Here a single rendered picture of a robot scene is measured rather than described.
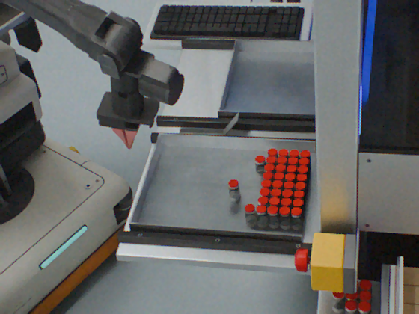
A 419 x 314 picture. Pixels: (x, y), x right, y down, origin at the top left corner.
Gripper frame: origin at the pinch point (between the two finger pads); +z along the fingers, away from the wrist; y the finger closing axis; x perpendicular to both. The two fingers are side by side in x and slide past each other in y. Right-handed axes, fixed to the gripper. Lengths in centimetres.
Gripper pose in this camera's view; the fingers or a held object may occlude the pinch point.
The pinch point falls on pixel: (129, 143)
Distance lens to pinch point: 156.1
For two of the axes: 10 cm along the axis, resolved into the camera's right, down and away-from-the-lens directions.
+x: 1.8, -6.9, 7.0
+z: -0.4, 7.0, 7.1
